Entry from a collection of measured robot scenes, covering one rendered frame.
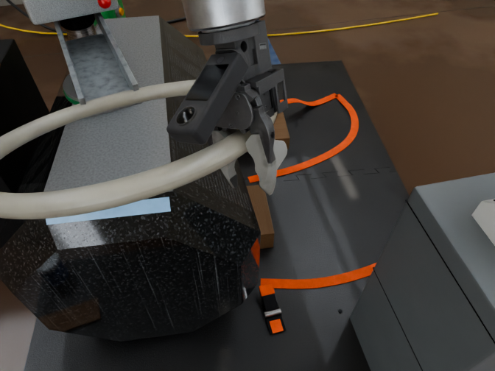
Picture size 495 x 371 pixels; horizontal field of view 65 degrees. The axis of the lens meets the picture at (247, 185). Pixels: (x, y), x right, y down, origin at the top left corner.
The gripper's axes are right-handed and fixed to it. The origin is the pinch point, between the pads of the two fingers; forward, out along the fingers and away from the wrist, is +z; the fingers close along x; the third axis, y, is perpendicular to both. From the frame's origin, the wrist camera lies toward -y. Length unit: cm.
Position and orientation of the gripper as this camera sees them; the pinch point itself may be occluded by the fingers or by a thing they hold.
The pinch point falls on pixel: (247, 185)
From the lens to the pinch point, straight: 52.9
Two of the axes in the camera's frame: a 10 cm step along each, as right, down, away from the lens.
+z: 1.7, 8.7, 4.7
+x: -8.0, -1.5, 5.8
